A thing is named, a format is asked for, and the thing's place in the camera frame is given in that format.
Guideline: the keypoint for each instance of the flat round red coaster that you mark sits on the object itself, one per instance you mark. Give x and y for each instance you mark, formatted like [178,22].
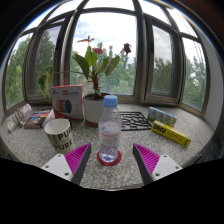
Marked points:
[115,162]

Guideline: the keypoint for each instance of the black lattice trivet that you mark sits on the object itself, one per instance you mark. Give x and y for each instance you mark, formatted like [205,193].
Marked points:
[135,121]

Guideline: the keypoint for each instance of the red and white filament box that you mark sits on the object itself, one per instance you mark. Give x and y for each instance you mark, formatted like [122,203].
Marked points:
[68,101]

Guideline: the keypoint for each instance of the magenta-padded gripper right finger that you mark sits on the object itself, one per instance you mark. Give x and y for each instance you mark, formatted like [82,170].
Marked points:
[165,166]

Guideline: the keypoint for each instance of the long yellow glue box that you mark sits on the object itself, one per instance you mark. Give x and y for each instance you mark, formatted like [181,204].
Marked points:
[171,133]

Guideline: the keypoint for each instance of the clear blue-capped water bottle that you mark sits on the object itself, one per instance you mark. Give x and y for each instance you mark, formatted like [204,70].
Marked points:
[109,133]

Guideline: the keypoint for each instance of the red-flowered plant in white pot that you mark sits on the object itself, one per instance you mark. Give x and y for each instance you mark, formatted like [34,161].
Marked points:
[93,110]

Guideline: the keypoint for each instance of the white plastic packet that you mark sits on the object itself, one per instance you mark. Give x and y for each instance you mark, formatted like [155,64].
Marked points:
[18,117]

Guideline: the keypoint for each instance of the dark colourful flat box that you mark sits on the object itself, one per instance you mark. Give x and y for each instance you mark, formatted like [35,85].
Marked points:
[37,119]

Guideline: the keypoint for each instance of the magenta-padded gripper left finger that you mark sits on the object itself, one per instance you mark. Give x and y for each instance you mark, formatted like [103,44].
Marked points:
[58,166]

